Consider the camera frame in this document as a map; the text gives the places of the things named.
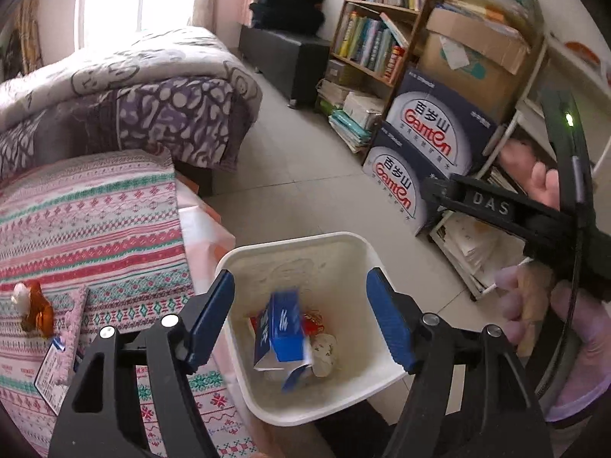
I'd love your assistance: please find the pink fuzzy foam puzzle piece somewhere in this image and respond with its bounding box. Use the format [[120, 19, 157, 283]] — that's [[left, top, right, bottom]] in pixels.
[[52, 285, 89, 385]]

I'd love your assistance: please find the orange peel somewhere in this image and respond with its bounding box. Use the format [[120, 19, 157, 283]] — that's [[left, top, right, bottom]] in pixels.
[[21, 280, 54, 339]]

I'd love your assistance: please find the white tissue ball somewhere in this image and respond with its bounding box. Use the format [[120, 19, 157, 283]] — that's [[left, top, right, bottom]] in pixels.
[[11, 282, 30, 311]]

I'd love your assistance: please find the white printed paper cup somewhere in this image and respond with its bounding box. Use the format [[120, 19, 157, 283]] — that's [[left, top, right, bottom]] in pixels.
[[262, 333, 340, 383]]

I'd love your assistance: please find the blue cardboard box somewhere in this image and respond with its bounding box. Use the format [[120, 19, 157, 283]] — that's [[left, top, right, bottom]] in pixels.
[[253, 290, 313, 392]]

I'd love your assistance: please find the red snack wrapper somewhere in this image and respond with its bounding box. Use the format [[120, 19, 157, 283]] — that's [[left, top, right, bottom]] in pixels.
[[247, 310, 325, 338]]

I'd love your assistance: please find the white plastic trash bin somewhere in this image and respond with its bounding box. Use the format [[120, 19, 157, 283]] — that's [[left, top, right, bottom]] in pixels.
[[218, 232, 405, 427]]

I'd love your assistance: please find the right hand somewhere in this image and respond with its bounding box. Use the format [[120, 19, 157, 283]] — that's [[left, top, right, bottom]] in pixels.
[[496, 139, 610, 423]]

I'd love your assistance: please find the white paper card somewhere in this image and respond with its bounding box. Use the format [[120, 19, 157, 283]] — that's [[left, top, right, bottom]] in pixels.
[[33, 337, 82, 416]]

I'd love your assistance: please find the upper Ganten water carton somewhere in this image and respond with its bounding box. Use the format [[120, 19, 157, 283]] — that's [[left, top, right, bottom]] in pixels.
[[386, 68, 501, 176]]

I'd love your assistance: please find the ganten water carton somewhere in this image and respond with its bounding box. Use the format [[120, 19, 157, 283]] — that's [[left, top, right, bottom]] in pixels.
[[386, 68, 501, 176], [364, 121, 455, 236]]

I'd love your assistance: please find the lower Ganten water carton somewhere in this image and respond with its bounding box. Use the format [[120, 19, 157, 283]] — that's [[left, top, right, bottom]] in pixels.
[[364, 121, 455, 236]]

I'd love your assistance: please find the striped patterned tablecloth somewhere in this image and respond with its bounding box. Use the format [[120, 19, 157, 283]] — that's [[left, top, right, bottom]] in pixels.
[[1, 148, 234, 457]]

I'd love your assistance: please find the stack of books on floor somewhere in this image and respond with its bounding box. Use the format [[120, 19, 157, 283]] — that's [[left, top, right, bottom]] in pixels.
[[316, 79, 384, 154]]

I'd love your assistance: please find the wooden bookshelf with books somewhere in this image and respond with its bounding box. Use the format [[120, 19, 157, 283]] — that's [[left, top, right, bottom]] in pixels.
[[324, 0, 438, 92]]

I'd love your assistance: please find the black storage bench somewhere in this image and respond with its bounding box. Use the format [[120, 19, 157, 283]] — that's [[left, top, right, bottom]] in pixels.
[[238, 25, 330, 108]]

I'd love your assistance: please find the pile of black clothes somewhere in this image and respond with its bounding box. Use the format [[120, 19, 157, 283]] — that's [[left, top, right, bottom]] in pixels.
[[249, 0, 325, 35]]

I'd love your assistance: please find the plaid coat on rack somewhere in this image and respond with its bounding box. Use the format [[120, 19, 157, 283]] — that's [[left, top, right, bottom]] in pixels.
[[1, 0, 44, 81]]

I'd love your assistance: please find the white wire rack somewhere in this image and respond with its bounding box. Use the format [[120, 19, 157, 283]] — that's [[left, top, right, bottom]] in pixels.
[[428, 32, 611, 302]]

